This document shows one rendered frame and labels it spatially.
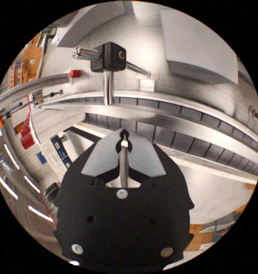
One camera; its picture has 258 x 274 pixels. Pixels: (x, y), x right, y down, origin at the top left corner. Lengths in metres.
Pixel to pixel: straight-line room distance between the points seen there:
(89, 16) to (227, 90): 0.39
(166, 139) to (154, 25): 0.27
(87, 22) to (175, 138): 0.41
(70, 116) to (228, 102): 0.38
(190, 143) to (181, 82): 0.12
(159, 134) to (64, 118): 0.22
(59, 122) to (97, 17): 0.34
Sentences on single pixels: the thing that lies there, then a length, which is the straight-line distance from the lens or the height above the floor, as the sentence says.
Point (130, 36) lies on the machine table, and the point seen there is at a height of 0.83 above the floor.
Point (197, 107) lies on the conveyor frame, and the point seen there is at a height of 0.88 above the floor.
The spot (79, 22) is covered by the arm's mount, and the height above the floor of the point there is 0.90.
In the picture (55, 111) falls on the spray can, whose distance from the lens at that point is 0.29.
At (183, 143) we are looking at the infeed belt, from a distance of 0.17.
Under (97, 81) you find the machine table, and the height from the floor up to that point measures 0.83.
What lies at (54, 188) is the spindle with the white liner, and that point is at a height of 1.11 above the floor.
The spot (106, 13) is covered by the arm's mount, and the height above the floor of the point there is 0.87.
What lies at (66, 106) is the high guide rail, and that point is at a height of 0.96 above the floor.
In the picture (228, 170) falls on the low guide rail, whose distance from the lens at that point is 0.22.
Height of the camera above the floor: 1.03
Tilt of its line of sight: 47 degrees down
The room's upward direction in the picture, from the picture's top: 133 degrees counter-clockwise
